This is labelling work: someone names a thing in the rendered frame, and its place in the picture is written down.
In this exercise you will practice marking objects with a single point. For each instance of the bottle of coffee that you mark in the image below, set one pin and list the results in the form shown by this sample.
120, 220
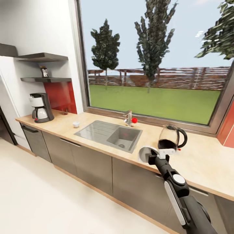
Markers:
44, 72

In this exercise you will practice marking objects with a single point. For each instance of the fixed window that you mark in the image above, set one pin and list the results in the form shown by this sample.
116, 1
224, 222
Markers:
169, 61

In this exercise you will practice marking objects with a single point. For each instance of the drop in sink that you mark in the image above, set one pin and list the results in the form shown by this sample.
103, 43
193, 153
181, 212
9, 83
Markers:
113, 135

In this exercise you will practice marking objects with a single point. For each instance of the fridge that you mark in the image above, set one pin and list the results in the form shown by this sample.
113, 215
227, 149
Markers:
14, 93

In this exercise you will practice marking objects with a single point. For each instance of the dishwasher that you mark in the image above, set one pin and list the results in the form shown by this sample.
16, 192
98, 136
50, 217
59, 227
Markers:
36, 141

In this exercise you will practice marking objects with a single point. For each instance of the coffee cup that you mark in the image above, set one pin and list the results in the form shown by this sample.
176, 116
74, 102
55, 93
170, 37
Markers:
76, 124

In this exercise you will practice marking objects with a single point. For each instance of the electric kettle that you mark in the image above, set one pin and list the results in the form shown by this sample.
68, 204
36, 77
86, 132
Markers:
169, 137

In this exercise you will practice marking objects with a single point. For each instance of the paper coffee filter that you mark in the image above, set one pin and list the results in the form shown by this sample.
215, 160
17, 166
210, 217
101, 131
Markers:
144, 153

